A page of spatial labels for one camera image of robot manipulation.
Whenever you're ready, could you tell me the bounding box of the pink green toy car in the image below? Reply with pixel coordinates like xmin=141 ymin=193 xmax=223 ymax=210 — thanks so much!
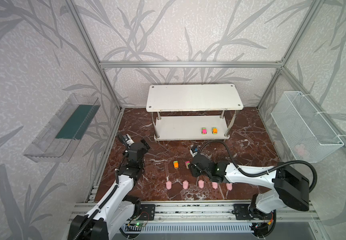
xmin=185 ymin=161 xmax=191 ymax=169

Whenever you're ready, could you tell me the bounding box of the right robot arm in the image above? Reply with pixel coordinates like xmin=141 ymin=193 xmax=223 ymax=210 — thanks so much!
xmin=189 ymin=154 xmax=315 ymax=214

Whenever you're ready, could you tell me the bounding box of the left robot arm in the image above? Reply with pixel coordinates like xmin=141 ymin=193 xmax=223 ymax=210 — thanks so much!
xmin=67 ymin=136 xmax=150 ymax=240

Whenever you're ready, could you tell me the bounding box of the white two-tier shelf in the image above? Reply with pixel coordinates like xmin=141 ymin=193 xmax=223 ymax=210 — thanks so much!
xmin=146 ymin=84 xmax=244 ymax=141

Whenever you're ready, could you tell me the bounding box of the pink toy middle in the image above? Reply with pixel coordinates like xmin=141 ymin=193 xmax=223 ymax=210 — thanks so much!
xmin=198 ymin=180 xmax=205 ymax=189

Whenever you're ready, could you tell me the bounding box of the pink toy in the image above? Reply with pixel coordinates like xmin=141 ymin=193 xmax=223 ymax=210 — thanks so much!
xmin=226 ymin=183 xmax=233 ymax=191
xmin=183 ymin=181 xmax=189 ymax=190
xmin=212 ymin=182 xmax=218 ymax=189
xmin=166 ymin=181 xmax=172 ymax=190
xmin=198 ymin=180 xmax=205 ymax=189

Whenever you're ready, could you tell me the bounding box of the pink toy rightmost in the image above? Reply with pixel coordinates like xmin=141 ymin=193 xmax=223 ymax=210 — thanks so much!
xmin=226 ymin=183 xmax=233 ymax=191

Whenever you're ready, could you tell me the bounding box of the pink object in basket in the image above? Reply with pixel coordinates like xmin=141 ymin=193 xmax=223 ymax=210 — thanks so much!
xmin=294 ymin=144 xmax=309 ymax=157

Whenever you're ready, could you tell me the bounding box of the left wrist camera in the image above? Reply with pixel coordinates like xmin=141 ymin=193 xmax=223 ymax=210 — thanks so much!
xmin=117 ymin=133 xmax=134 ymax=148

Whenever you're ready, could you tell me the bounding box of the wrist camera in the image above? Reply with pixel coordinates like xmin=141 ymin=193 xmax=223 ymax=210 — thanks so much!
xmin=117 ymin=133 xmax=134 ymax=148
xmin=190 ymin=146 xmax=199 ymax=157

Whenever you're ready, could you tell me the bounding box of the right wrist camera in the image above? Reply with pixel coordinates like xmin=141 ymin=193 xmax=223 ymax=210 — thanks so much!
xmin=190 ymin=146 xmax=199 ymax=157

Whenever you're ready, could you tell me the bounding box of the clear plastic wall bin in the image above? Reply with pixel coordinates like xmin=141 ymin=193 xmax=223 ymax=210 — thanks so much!
xmin=23 ymin=94 xmax=101 ymax=163

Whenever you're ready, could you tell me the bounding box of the white wire mesh basket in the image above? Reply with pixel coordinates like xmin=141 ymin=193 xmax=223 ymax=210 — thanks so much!
xmin=271 ymin=91 xmax=344 ymax=163

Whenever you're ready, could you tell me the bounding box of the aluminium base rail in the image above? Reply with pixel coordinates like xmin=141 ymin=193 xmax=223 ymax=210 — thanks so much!
xmin=141 ymin=200 xmax=321 ymax=223

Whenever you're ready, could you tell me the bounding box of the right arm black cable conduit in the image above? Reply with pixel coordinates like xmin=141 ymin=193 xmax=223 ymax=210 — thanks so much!
xmin=198 ymin=140 xmax=318 ymax=193

